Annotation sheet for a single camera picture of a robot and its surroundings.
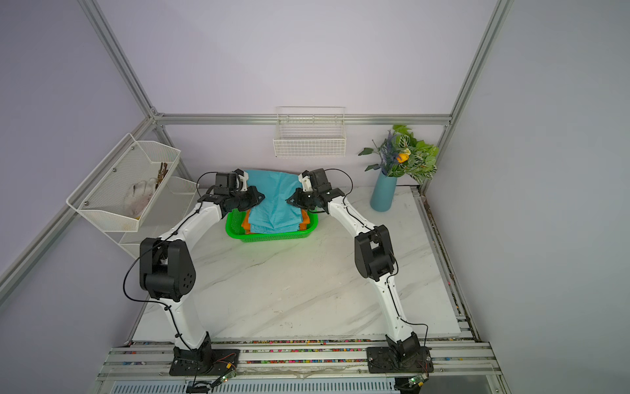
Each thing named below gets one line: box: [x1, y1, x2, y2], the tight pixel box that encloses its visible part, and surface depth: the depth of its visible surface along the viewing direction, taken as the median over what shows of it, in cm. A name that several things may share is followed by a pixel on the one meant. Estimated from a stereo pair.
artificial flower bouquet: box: [357, 124, 439, 184], surface depth 90 cm
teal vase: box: [369, 170, 398, 213], surface depth 107 cm
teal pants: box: [246, 169, 303, 234], surface depth 95 cm
